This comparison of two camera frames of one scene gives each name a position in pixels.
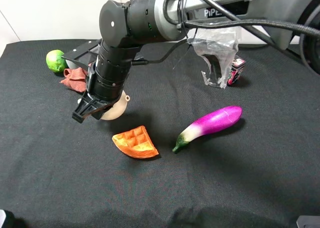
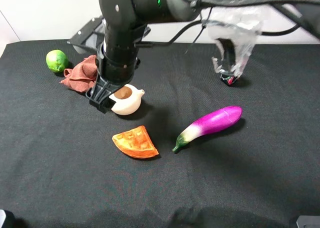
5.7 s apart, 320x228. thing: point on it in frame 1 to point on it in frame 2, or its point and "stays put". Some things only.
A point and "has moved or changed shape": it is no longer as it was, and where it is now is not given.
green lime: (55, 61) stays put
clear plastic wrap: (222, 42) to (242, 28)
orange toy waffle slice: (135, 142) stays put
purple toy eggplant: (219, 119) stays put
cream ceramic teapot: (118, 109) has moved or changed shape
